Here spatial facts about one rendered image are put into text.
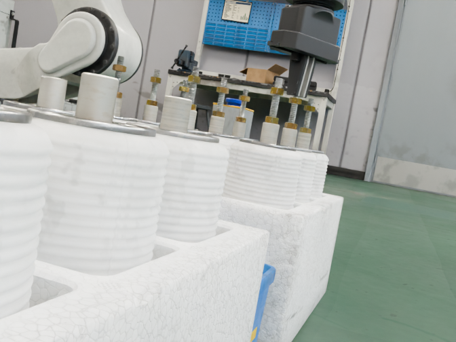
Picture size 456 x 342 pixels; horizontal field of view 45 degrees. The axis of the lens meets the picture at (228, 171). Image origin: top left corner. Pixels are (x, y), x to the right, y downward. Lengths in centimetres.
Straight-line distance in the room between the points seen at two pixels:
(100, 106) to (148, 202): 6
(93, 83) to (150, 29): 629
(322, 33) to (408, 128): 502
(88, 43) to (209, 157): 77
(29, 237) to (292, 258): 45
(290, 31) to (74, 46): 51
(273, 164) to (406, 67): 525
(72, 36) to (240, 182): 60
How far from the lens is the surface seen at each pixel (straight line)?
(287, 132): 83
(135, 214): 31
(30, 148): 22
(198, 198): 41
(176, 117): 43
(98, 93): 33
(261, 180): 68
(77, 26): 117
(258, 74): 557
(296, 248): 65
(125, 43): 120
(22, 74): 127
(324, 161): 93
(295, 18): 82
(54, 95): 49
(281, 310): 66
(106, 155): 30
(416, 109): 585
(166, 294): 29
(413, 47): 594
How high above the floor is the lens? 26
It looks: 4 degrees down
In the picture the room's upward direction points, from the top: 10 degrees clockwise
